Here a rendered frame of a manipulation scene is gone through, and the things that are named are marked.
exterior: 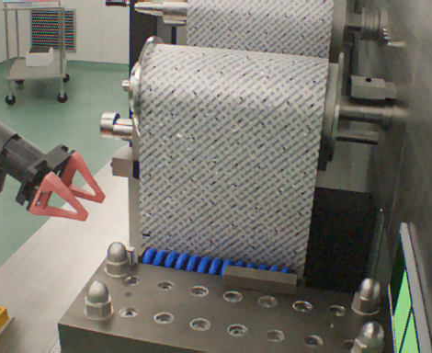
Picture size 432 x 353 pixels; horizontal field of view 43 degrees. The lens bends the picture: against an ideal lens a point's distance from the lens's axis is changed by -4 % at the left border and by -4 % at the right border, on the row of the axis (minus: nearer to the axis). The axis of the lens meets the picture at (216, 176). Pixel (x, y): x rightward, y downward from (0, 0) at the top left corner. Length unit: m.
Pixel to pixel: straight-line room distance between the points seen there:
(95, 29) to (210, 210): 6.15
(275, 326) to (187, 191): 0.22
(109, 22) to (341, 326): 6.24
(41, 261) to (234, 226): 0.43
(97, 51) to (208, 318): 6.30
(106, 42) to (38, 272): 5.90
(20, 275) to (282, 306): 0.50
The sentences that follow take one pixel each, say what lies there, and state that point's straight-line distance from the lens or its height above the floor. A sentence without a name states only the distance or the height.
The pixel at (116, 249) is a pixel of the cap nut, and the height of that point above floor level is 1.07.
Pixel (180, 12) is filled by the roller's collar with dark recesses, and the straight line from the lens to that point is 1.01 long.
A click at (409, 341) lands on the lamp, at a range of 0.43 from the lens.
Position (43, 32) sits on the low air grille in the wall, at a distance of 7.16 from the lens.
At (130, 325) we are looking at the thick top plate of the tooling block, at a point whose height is 1.03.
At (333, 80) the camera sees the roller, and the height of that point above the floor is 1.29.
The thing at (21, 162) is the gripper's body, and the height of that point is 1.15.
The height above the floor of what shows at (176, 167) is 1.16.
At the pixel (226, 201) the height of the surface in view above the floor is 1.12.
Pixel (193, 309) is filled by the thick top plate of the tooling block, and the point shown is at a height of 1.03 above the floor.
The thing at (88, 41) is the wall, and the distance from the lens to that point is 6.93.
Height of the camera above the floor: 1.45
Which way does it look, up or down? 23 degrees down
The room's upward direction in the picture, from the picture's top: 3 degrees clockwise
